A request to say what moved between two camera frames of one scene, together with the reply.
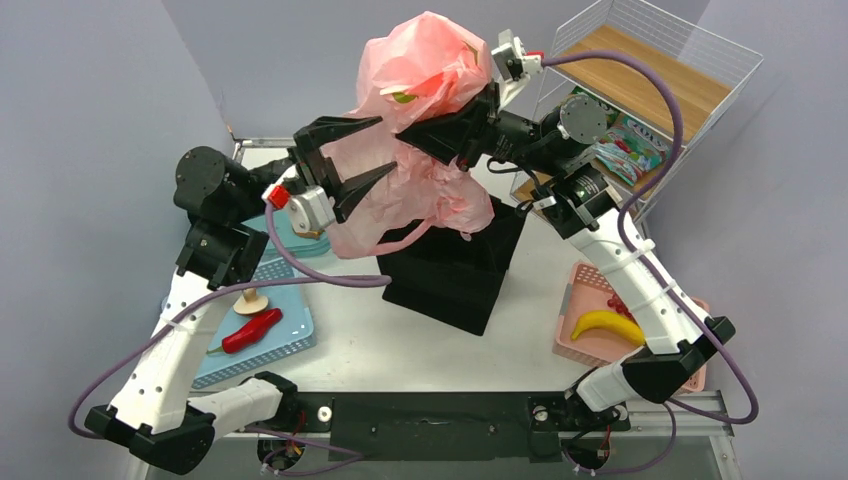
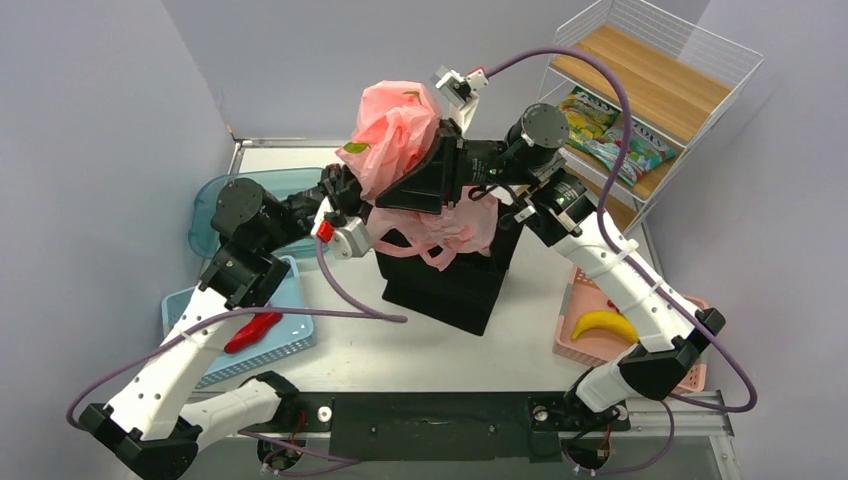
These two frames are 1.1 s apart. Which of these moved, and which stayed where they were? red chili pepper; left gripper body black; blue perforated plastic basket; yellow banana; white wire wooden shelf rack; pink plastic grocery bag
Moved: left gripper body black; pink plastic grocery bag
Stayed: red chili pepper; yellow banana; blue perforated plastic basket; white wire wooden shelf rack
